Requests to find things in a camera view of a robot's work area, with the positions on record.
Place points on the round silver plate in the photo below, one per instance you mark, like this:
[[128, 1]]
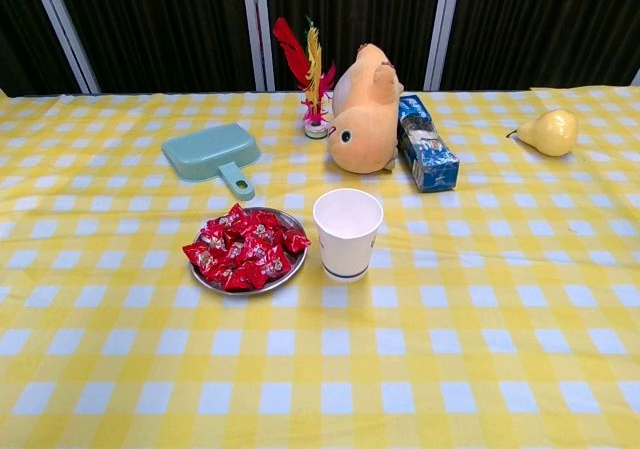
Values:
[[299, 265]]

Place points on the orange plush toy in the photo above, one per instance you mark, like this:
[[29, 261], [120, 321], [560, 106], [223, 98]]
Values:
[[360, 139]]

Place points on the colourful feather shuttlecock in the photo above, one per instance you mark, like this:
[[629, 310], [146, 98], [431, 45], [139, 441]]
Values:
[[316, 114]]

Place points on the blue cookie box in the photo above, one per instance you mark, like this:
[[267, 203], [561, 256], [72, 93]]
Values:
[[430, 164]]

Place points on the teal plastic dustpan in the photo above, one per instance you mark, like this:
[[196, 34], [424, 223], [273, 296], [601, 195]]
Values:
[[210, 151]]

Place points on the yellow checkered tablecloth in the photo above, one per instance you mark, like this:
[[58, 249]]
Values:
[[450, 319]]

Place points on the yellow pear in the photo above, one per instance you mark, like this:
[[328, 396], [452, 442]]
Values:
[[550, 134]]

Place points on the black pleated curtain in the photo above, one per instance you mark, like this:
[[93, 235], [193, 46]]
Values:
[[150, 24]]

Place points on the white metal frame post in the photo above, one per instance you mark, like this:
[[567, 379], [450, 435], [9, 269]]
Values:
[[442, 29], [63, 29], [257, 29], [637, 78]]

